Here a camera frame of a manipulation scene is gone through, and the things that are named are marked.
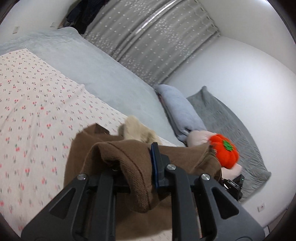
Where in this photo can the light grey bed blanket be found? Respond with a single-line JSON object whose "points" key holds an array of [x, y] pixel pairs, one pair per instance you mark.
{"points": [[102, 76]]}

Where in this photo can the dark hanging garment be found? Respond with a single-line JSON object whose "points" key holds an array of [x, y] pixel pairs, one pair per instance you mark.
{"points": [[82, 15]]}

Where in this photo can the wall socket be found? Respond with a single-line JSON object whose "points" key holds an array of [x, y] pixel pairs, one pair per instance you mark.
{"points": [[261, 207]]}

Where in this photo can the cherry print white sheet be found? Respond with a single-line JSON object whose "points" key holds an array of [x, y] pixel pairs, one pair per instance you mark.
{"points": [[42, 110]]}

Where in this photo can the pink pillow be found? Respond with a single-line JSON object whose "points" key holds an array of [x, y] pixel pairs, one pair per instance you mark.
{"points": [[196, 138]]}

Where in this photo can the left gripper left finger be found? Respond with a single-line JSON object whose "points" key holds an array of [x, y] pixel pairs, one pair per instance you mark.
{"points": [[83, 210]]}

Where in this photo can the grey quilted pillow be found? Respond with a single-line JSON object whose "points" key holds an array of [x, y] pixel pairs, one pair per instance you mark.
{"points": [[218, 118]]}

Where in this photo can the orange pumpkin plush cushion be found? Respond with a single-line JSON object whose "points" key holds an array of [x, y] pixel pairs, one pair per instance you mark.
{"points": [[225, 151]]}

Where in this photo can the blue-grey folded blanket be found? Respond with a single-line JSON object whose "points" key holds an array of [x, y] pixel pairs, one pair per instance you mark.
{"points": [[180, 112]]}

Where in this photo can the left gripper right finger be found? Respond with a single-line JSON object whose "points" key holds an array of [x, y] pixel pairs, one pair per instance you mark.
{"points": [[201, 208]]}

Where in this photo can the grey dotted curtain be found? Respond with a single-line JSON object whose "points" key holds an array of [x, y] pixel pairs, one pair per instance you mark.
{"points": [[152, 39]]}

